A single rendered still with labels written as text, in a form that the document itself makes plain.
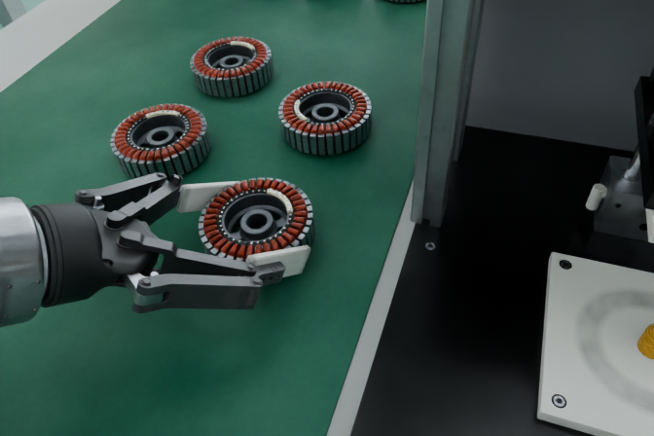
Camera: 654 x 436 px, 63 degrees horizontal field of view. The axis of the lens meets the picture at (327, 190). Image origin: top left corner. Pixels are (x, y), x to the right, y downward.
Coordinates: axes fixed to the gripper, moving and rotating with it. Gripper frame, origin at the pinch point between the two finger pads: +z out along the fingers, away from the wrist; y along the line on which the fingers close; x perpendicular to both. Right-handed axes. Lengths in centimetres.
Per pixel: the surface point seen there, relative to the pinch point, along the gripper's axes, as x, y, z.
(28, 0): -53, -277, 63
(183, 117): 2.6, -19.3, 1.7
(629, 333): 8.5, 29.9, 12.6
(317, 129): 7.7, -6.3, 10.7
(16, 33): -5, -66, -3
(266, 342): -4.8, 10.1, -4.1
